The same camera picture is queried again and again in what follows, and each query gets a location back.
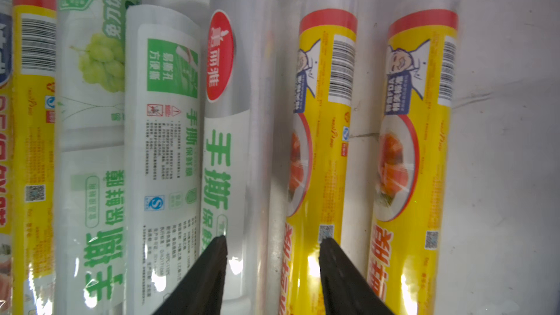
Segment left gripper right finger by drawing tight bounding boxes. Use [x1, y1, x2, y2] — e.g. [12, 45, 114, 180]
[319, 238, 393, 315]

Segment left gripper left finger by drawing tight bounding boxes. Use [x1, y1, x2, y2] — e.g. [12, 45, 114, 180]
[154, 236, 228, 315]

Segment white roll red oval label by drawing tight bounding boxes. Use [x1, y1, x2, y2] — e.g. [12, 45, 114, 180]
[201, 0, 278, 314]

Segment white green text roll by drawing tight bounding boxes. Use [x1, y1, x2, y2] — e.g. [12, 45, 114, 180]
[124, 4, 201, 314]

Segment white roll grape picture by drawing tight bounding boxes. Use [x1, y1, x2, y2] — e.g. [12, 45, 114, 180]
[54, 0, 141, 314]

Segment yellow wrap roll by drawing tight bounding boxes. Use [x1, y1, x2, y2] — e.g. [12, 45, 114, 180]
[367, 0, 460, 314]
[278, 0, 358, 314]
[12, 0, 57, 314]

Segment yellow wrap roll right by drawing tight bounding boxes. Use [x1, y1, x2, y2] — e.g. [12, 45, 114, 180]
[367, 0, 460, 314]

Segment yellow wrap roll far left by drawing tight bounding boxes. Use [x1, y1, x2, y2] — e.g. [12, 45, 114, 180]
[12, 0, 57, 314]

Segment long yellow wrap box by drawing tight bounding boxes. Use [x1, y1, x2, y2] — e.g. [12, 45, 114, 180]
[1, 0, 13, 314]

